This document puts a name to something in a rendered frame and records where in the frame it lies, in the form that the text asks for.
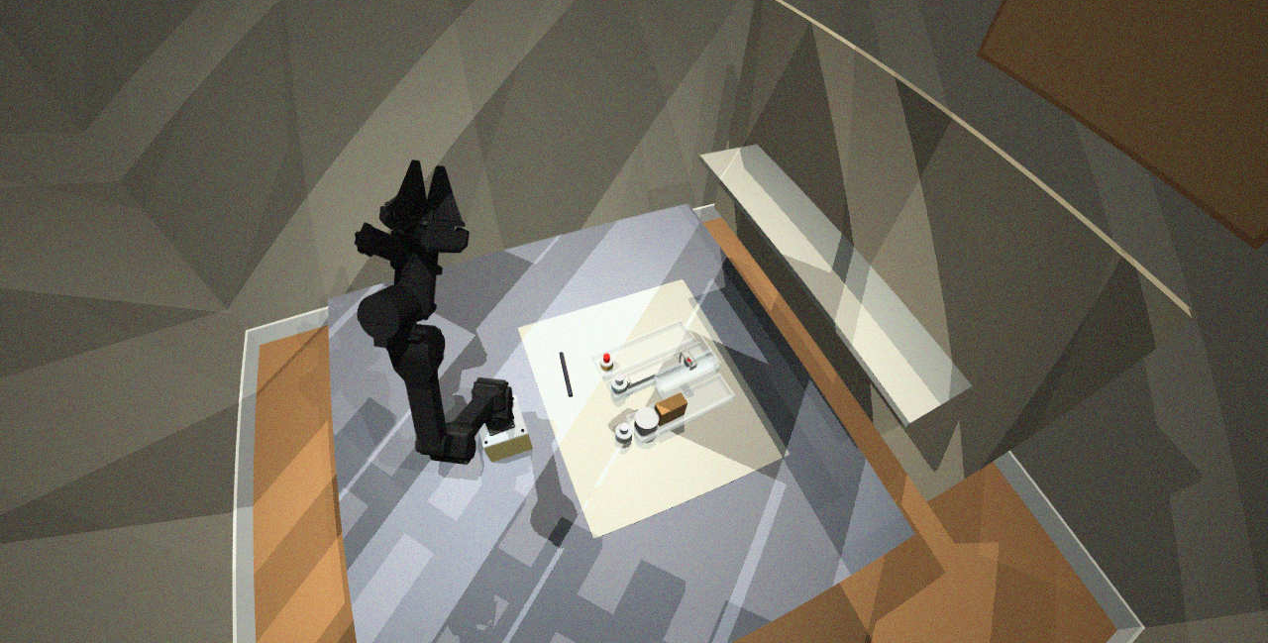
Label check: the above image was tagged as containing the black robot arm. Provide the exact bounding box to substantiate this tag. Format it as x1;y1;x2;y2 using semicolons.
354;222;515;465

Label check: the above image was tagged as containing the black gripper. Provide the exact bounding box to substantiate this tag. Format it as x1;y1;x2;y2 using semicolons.
379;161;469;283

